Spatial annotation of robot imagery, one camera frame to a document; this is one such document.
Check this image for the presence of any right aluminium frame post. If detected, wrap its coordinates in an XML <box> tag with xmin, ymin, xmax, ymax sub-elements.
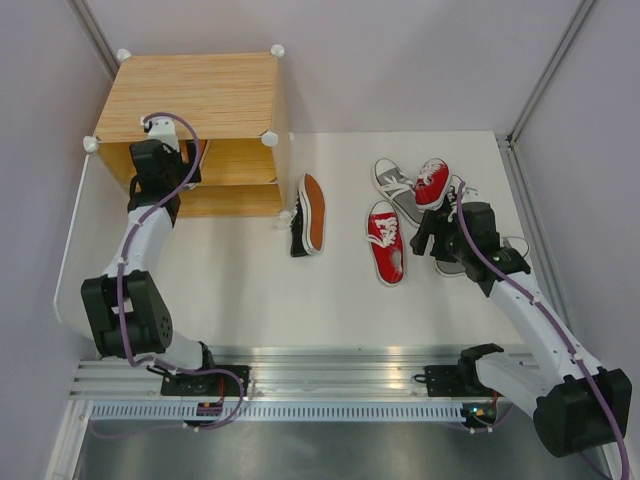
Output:
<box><xmin>495</xmin><ymin>1</ymin><xmax>601</xmax><ymax>331</ymax></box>

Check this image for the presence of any white slotted cable duct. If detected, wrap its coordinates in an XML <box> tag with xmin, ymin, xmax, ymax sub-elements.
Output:
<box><xmin>91</xmin><ymin>401</ymin><xmax>464</xmax><ymax>422</ymax></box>

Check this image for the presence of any left aluminium frame post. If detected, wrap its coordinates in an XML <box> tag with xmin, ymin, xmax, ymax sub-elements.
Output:
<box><xmin>67</xmin><ymin>0</ymin><xmax>119</xmax><ymax>80</ymax></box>

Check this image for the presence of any black sneaker orange sole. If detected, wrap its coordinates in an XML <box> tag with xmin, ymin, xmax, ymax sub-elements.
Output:
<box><xmin>274</xmin><ymin>173</ymin><xmax>326</xmax><ymax>258</ymax></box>

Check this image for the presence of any grey sneaker back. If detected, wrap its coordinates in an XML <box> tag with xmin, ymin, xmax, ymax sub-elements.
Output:
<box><xmin>373</xmin><ymin>158</ymin><xmax>423</xmax><ymax>227</ymax></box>

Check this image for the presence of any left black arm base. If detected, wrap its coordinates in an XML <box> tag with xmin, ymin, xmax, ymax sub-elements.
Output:
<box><xmin>158</xmin><ymin>365</ymin><xmax>251</xmax><ymax>423</ymax></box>

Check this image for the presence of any red sneaker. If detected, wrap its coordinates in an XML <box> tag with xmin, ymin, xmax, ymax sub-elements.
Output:
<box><xmin>366</xmin><ymin>200</ymin><xmax>404</xmax><ymax>286</ymax></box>
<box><xmin>415</xmin><ymin>158</ymin><xmax>452</xmax><ymax>211</ymax></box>

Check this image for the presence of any aluminium mounting rail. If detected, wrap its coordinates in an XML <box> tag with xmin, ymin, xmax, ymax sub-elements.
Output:
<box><xmin>70</xmin><ymin>346</ymin><xmax>461</xmax><ymax>402</ymax></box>

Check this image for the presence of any aluminium frame post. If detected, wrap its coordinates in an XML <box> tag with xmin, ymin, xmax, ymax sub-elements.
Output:
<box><xmin>495</xmin><ymin>1</ymin><xmax>601</xmax><ymax>331</ymax></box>
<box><xmin>67</xmin><ymin>0</ymin><xmax>119</xmax><ymax>80</ymax></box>

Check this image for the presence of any red sneaker front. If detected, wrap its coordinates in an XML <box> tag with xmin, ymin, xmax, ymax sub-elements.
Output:
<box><xmin>366</xmin><ymin>200</ymin><xmax>404</xmax><ymax>286</ymax></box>

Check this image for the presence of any grey sneaker right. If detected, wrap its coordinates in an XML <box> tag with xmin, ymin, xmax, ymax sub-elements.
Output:
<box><xmin>434</xmin><ymin>235</ymin><xmax>531</xmax><ymax>278</ymax></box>

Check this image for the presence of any red sneaker back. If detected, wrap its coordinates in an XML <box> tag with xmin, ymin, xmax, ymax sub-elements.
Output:
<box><xmin>415</xmin><ymin>158</ymin><xmax>452</xmax><ymax>211</ymax></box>

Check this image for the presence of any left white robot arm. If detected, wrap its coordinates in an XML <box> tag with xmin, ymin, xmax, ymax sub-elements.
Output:
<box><xmin>81</xmin><ymin>139</ymin><xmax>218</xmax><ymax>396</ymax></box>

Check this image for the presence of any black sneaker back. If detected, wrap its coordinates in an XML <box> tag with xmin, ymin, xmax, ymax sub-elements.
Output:
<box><xmin>443</xmin><ymin>175</ymin><xmax>480</xmax><ymax>223</ymax></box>

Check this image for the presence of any wooden two-shelf shoe cabinet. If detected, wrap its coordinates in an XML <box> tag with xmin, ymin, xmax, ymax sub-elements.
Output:
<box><xmin>94</xmin><ymin>52</ymin><xmax>290</xmax><ymax>216</ymax></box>

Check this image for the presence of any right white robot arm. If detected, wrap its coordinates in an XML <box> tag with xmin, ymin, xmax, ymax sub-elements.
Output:
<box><xmin>410</xmin><ymin>201</ymin><xmax>632</xmax><ymax>457</ymax></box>

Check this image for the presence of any grey sneaker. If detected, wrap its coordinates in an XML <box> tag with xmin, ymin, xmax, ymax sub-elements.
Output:
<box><xmin>434</xmin><ymin>235</ymin><xmax>531</xmax><ymax>278</ymax></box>
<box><xmin>373</xmin><ymin>158</ymin><xmax>423</xmax><ymax>227</ymax></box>

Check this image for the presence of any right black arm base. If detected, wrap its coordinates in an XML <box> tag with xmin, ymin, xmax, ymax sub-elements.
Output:
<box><xmin>412</xmin><ymin>343</ymin><xmax>512</xmax><ymax>435</ymax></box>

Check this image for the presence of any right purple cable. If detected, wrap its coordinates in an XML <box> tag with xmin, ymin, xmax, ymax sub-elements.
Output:
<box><xmin>452</xmin><ymin>179</ymin><xmax>631</xmax><ymax>480</ymax></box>

